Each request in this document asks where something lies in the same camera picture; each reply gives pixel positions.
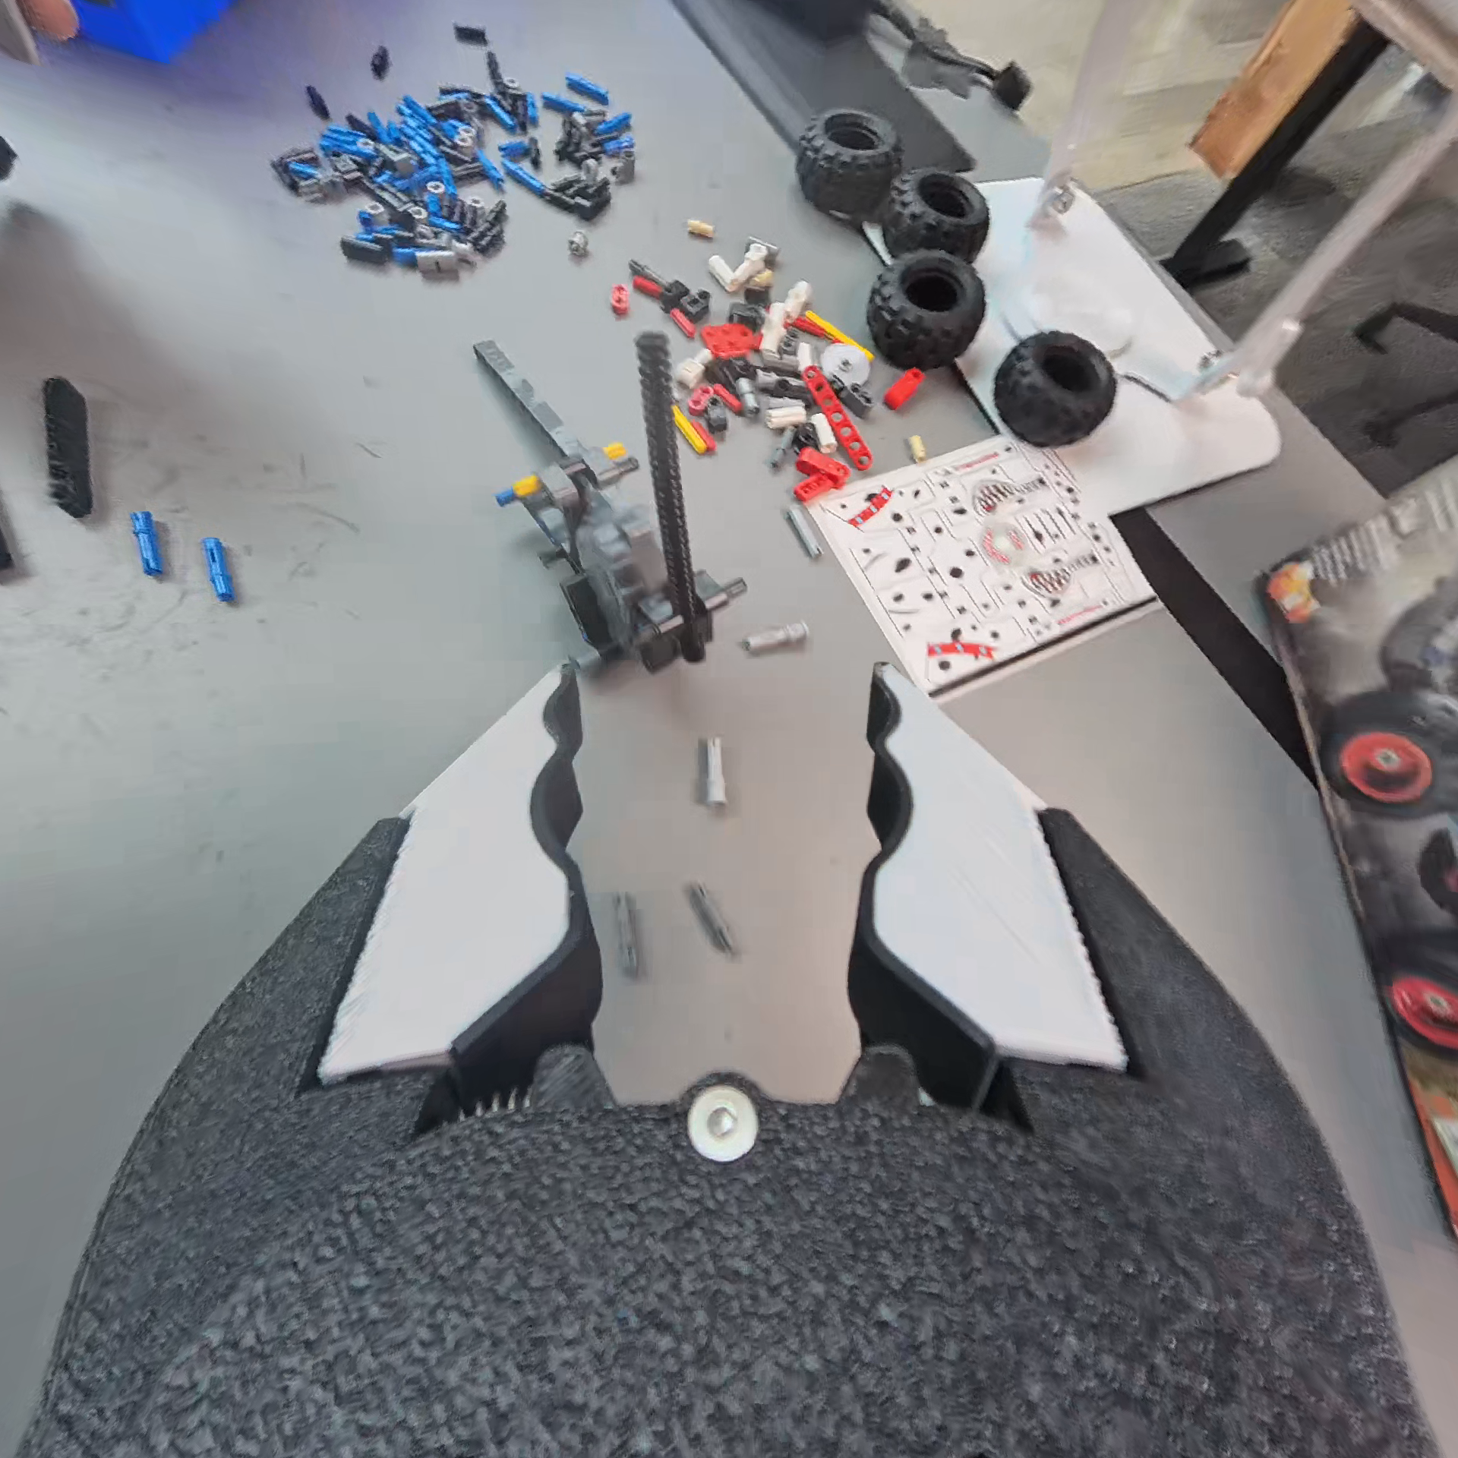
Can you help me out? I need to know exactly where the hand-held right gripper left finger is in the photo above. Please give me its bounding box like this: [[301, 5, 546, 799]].
[[317, 662, 607, 1095]]

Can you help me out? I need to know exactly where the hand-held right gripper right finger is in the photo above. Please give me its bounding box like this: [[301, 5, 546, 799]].
[[846, 662, 1132, 1112]]

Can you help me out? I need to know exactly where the grey black toy brick assembly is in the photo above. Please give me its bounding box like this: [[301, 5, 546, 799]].
[[473, 329, 749, 673]]

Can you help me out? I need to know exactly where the white sticker sheet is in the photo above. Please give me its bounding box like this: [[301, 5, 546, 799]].
[[815, 437, 1164, 695]]

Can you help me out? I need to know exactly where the toy truck set box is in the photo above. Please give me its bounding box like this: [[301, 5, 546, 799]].
[[1259, 466, 1458, 1242]]

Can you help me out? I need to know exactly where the black rubber toy tire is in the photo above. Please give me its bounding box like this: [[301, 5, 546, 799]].
[[883, 168, 992, 261], [869, 249, 987, 367], [796, 109, 905, 220], [994, 333, 1119, 447]]

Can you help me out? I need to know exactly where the white stand with clear posts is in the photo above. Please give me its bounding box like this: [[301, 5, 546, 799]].
[[867, 0, 1458, 518]]

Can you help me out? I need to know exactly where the black toy beam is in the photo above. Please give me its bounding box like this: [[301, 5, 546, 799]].
[[44, 378, 96, 518]]

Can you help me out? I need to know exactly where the pile of red white parts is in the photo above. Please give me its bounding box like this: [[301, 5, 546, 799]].
[[610, 216, 931, 503]]

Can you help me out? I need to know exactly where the pile of blue black pins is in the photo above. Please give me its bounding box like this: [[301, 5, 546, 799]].
[[272, 67, 640, 279]]

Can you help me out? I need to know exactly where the wooden table with black legs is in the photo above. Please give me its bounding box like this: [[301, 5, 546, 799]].
[[1162, 0, 1458, 286]]

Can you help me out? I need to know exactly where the blue plastic bin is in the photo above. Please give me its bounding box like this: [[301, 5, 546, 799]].
[[74, 0, 235, 64]]

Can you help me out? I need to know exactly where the black metal frame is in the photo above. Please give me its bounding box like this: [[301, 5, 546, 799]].
[[1356, 301, 1458, 451]]

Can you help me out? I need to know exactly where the black cable with plug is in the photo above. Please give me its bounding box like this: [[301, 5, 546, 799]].
[[872, 0, 1034, 109]]

